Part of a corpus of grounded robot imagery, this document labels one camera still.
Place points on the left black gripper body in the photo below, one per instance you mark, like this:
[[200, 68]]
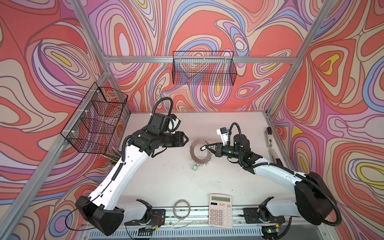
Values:
[[174, 140]]

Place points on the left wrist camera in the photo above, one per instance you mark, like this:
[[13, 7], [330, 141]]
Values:
[[174, 124]]

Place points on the red cup with pens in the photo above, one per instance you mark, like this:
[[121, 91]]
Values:
[[112, 158]]

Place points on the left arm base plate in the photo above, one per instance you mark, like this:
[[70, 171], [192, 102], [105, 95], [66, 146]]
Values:
[[156, 218]]

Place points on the black wire basket left wall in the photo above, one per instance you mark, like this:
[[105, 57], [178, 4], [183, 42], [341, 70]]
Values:
[[95, 120]]

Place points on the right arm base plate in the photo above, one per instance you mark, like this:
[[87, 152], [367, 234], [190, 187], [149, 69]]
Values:
[[261, 216]]

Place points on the black wire basket back wall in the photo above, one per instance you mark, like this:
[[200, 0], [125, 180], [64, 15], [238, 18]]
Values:
[[204, 68]]

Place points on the black wire basket wall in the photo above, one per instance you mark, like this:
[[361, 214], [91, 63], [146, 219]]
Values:
[[95, 120], [204, 68]]

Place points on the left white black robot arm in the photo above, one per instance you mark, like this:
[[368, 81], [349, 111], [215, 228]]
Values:
[[100, 208]]

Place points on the white desk calculator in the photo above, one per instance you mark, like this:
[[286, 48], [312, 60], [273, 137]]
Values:
[[220, 211]]

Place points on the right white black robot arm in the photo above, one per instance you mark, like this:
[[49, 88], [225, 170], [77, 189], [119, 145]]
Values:
[[313, 201]]

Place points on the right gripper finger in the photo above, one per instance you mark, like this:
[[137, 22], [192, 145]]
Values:
[[212, 151], [208, 146]]

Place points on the clear tape roll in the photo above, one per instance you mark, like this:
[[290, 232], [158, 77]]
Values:
[[181, 209]]

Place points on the metal disc with keyrings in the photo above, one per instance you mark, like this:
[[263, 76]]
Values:
[[199, 155]]

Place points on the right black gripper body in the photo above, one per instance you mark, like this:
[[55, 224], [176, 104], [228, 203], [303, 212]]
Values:
[[228, 151]]

